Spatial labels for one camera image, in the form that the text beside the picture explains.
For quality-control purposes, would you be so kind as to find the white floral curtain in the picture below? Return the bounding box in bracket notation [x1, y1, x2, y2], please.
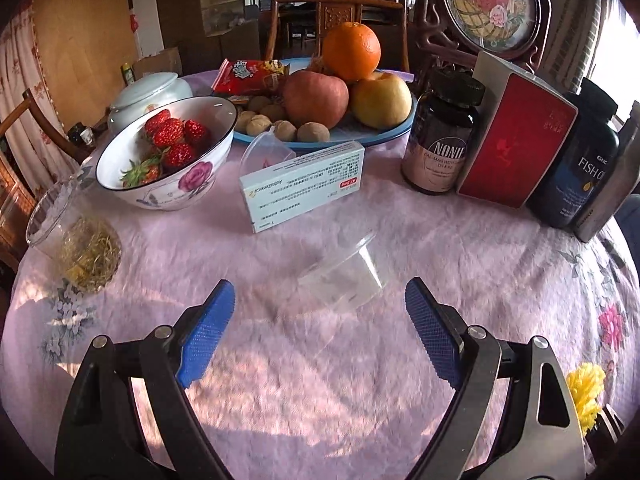
[0, 0, 66, 181]

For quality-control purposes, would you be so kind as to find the white lidded ceramic jar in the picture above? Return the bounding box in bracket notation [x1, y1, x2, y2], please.
[107, 71, 195, 136]

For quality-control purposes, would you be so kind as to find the dark supplement jar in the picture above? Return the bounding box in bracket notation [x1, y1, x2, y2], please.
[401, 67, 487, 196]

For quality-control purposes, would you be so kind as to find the dark blue supplement bottle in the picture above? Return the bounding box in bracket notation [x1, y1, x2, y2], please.
[525, 77, 621, 231]

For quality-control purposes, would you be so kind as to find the yellow artificial flower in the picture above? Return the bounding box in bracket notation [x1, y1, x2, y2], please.
[565, 362, 607, 436]

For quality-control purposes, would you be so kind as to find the pink floral tablecloth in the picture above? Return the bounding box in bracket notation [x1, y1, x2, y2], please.
[0, 70, 640, 480]

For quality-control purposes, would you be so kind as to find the small dark bottle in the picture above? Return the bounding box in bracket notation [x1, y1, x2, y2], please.
[67, 122, 97, 147]

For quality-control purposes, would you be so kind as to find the clear plastic lid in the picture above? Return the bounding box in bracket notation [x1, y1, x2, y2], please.
[241, 127, 297, 181]

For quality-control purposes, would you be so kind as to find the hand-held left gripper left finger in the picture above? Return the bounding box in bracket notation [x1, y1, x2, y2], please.
[54, 280, 236, 480]

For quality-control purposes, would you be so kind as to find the checked curtain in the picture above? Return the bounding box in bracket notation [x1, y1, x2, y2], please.
[540, 0, 608, 96]

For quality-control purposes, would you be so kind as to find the red gift box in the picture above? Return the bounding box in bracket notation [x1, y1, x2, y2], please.
[456, 51, 580, 209]

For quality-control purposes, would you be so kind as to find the orange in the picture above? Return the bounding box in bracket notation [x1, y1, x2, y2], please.
[321, 21, 382, 83]

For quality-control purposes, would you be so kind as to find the window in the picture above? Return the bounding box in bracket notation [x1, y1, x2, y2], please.
[595, 0, 640, 121]

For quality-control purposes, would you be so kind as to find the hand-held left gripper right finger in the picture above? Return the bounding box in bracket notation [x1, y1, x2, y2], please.
[404, 276, 587, 480]

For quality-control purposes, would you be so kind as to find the red apple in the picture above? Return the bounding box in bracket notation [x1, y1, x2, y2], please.
[282, 70, 350, 130]

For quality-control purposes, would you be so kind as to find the cardboard box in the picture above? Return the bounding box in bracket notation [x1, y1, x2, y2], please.
[131, 46, 183, 80]

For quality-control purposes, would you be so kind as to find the yellow apple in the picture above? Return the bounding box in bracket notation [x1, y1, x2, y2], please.
[348, 72, 413, 129]

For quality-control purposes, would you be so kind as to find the clear plastic cup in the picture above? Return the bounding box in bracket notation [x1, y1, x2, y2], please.
[295, 230, 388, 313]

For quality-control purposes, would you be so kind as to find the red cartoon snack packet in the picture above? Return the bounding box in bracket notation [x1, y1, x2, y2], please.
[212, 57, 292, 97]

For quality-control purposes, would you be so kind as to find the round framed floral embroidery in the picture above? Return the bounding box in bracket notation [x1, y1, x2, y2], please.
[407, 0, 556, 73]

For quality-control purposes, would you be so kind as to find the white floral bowl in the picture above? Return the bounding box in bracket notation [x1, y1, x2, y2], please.
[95, 95, 238, 211]

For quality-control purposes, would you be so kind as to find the glass cup with tea leaves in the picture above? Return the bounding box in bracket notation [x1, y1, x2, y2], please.
[25, 172, 123, 293]

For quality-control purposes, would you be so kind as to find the plain wooden chair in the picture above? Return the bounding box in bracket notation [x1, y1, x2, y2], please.
[0, 87, 83, 271]

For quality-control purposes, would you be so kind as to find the stainless steel bottle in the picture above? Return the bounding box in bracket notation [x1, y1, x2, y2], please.
[572, 100, 640, 244]

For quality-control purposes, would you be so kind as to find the blue fruit plate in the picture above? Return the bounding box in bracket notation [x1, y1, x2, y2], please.
[232, 67, 418, 150]

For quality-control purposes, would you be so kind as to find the carved wooden chair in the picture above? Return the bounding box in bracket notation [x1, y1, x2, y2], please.
[264, 0, 411, 73]

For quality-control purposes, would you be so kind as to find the pile of walnuts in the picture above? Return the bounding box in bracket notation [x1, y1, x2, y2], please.
[235, 95, 332, 143]

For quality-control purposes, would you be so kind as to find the white medicine box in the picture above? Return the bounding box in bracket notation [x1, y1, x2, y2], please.
[239, 140, 367, 235]

